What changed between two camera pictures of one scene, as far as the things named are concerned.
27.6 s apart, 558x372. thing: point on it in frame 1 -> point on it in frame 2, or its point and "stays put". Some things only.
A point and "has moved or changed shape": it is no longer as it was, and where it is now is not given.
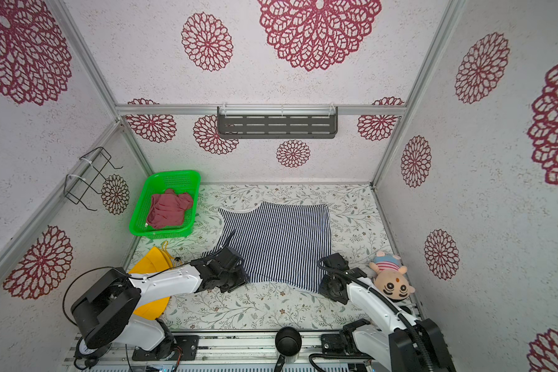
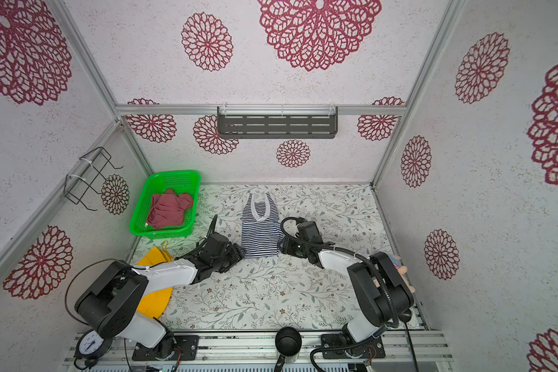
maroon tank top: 167,208 stays put
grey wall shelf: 299,121 stays put
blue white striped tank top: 280,242 has moved or changed shape
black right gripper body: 325,288 -> 295,249
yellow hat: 155,259 stays put
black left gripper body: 232,280 -> 231,256
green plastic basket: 180,182 stays put
